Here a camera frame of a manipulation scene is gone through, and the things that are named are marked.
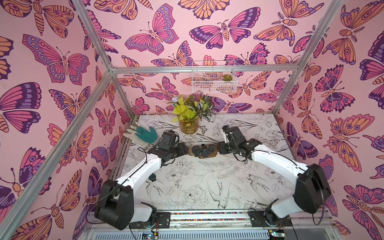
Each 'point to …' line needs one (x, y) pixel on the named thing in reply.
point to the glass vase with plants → (189, 109)
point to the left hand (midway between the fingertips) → (186, 147)
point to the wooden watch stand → (211, 155)
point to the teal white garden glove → (149, 136)
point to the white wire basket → (214, 82)
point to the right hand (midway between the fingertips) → (222, 144)
